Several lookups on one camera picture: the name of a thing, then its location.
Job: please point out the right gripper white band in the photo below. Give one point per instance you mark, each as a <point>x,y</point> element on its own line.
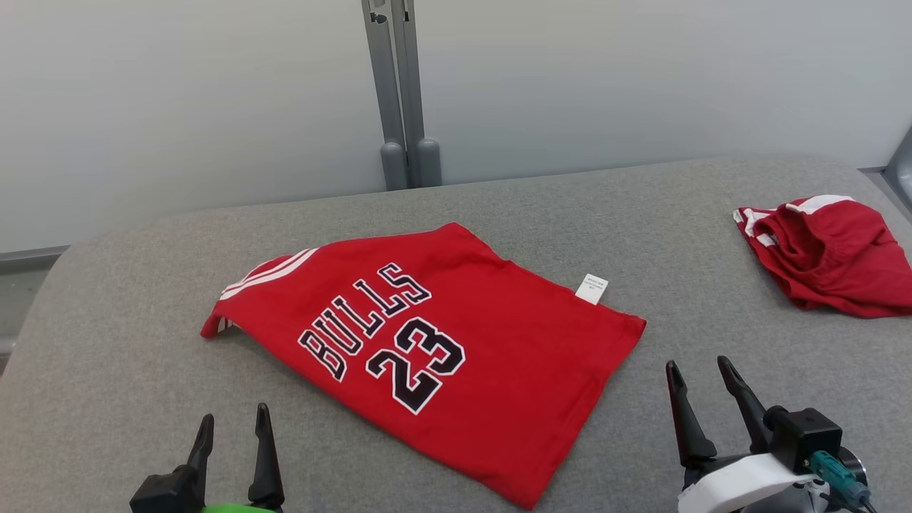
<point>734,481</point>

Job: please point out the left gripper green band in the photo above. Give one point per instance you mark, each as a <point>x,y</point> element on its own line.
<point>239,509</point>

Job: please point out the red shorts white stripes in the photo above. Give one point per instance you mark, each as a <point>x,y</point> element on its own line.
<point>841,263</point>

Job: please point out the red Bulls 23 jersey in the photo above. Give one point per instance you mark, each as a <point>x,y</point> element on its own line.
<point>513,370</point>

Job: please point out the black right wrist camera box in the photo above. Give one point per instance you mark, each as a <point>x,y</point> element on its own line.
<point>805,434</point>

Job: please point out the grey partition post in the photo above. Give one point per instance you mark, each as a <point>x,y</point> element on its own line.
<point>429,162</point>
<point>393,167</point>

